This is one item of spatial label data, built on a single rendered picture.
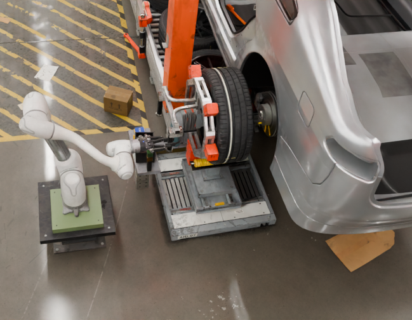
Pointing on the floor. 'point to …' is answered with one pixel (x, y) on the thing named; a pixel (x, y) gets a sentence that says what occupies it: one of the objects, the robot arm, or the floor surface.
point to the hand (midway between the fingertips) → (169, 142)
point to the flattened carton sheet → (360, 247)
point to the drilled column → (141, 181)
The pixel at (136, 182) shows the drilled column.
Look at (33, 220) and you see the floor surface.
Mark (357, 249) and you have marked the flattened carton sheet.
